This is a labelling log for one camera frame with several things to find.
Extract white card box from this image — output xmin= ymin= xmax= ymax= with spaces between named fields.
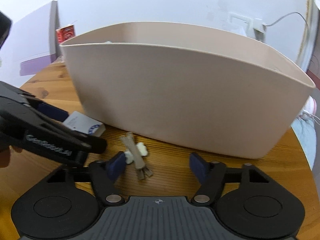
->
xmin=63 ymin=111 xmax=106 ymax=137

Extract person's left hand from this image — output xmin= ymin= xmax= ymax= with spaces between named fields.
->
xmin=0 ymin=146 xmax=22 ymax=168

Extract white purple cabinet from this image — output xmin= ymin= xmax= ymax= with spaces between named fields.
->
xmin=1 ymin=1 xmax=59 ymax=87

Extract grey hair clip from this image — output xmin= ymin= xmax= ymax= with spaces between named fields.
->
xmin=120 ymin=132 xmax=153 ymax=180

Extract white fluffy hair clip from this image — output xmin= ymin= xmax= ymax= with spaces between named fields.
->
xmin=123 ymin=142 xmax=149 ymax=165

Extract red playing card box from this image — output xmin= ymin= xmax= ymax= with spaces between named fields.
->
xmin=56 ymin=24 xmax=75 ymax=44

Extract beige plastic storage basket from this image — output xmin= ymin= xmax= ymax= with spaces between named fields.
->
xmin=60 ymin=22 xmax=315 ymax=159

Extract light blue quilted bedding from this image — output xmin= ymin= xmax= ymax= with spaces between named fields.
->
xmin=291 ymin=116 xmax=317 ymax=170

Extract red white headphones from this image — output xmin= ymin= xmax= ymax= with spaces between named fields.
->
xmin=299 ymin=96 xmax=319 ymax=125

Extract white wall charger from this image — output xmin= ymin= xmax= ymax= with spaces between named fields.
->
xmin=253 ymin=18 xmax=267 ymax=42

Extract white charger cable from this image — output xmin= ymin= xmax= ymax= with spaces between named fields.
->
xmin=265 ymin=11 xmax=312 ymax=63

